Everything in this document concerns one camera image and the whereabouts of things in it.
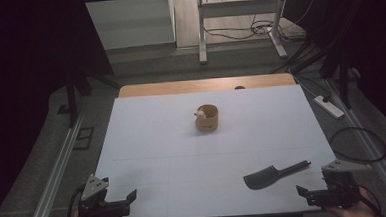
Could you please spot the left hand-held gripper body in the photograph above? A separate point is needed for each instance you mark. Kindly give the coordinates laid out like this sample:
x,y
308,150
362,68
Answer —
x,y
99,207

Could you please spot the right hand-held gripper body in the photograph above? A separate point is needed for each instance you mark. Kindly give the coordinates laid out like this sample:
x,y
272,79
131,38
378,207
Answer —
x,y
338,189

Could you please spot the black spatula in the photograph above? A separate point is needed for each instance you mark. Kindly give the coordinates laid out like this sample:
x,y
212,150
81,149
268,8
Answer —
x,y
271,176

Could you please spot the person's right hand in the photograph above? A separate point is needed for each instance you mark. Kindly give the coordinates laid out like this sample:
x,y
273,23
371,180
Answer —
x,y
353,212

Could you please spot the white power strip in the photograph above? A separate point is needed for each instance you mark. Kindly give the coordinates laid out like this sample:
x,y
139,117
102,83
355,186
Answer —
x,y
329,107

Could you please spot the black plug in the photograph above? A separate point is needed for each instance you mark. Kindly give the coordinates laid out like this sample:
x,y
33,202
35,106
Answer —
x,y
327,98

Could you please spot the black tripod stand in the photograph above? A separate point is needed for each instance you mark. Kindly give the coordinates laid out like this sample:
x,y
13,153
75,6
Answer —
x,y
72,101
344,80

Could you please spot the wooden table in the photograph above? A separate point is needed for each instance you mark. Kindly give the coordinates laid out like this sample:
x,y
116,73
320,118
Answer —
x,y
180,87

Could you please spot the black curtain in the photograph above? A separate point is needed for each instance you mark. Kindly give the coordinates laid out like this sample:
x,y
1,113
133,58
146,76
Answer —
x,y
21,57
370,29

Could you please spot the white metal stand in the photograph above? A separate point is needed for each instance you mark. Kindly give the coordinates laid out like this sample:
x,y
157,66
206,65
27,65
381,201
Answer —
x,y
239,8

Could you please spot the aluminium floor rail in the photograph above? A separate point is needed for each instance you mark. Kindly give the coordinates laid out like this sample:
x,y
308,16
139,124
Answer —
x,y
56,175
373,152

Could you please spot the black rectangular floor frame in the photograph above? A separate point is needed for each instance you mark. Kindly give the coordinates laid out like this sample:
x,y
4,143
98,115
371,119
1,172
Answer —
x,y
84,138

